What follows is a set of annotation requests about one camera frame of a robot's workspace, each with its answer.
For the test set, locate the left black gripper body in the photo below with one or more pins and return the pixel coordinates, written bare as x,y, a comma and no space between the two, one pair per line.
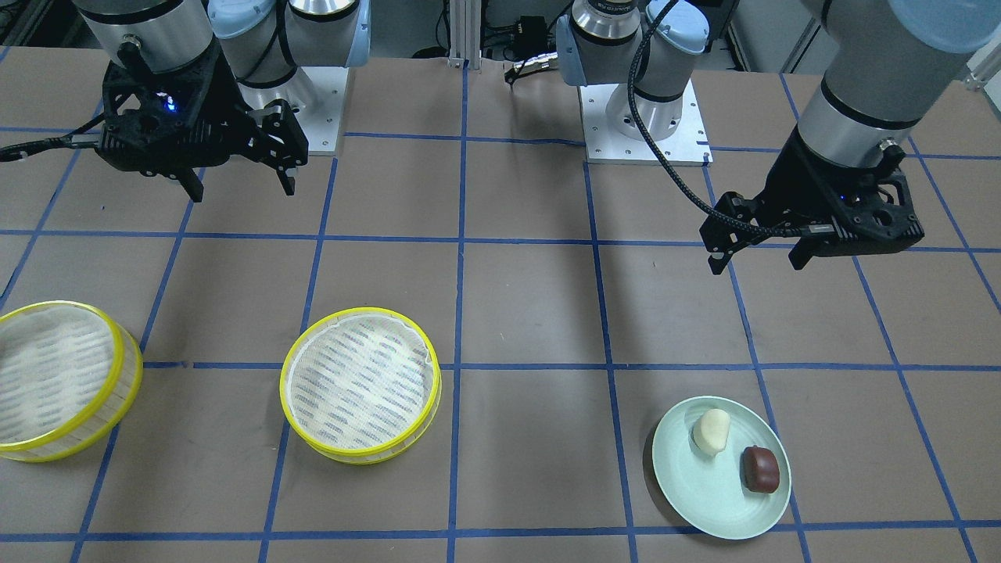
791,181

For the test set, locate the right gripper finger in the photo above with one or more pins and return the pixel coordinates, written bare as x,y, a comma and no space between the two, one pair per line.
191,181
287,179

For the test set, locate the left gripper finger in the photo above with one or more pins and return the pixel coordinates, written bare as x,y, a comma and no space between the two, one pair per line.
805,250
719,258

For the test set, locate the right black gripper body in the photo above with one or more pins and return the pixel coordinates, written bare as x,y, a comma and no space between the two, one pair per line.
224,104

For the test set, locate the white steamed bun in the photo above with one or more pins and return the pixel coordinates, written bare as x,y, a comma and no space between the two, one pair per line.
711,431

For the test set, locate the brown steamed bun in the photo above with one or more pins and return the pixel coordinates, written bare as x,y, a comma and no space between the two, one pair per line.
760,470

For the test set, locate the yellow bamboo steamer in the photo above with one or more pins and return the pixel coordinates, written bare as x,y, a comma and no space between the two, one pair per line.
69,373
362,385

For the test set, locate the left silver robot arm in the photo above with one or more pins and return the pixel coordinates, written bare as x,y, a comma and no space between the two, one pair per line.
894,61

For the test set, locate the light green plate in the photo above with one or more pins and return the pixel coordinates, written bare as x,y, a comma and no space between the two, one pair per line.
708,491

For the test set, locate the aluminium frame post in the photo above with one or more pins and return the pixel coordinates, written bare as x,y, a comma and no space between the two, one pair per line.
464,28

